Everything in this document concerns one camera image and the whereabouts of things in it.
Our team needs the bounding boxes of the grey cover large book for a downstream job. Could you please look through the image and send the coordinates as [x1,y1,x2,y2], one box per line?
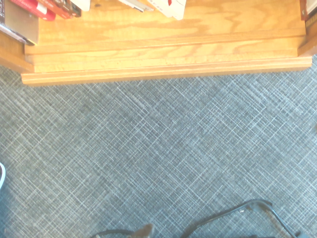
[0,0,40,47]

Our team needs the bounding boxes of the thick black floor cable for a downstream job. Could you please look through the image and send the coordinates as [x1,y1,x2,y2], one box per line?
[182,199,302,238]

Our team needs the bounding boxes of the black spine book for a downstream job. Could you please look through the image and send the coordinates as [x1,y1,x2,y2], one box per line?
[66,0,82,18]

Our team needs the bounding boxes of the wooden oak bookshelf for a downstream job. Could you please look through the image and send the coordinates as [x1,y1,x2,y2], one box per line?
[0,0,317,86]

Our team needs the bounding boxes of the bright red book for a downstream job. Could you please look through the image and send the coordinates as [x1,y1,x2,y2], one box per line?
[9,0,57,21]

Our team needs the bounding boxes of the thin white leaning book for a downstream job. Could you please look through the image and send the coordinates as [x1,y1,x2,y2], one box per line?
[118,0,155,13]

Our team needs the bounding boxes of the white curved tube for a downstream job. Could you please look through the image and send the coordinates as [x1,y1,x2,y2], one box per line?
[0,162,6,190]

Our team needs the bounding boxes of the dark red book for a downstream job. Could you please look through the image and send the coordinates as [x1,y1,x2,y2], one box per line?
[37,0,75,20]

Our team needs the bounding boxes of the white book red marks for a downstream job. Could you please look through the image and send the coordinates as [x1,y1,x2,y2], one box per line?
[147,0,187,21]

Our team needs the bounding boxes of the plain white book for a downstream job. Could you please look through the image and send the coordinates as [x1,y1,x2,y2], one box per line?
[70,0,91,12]

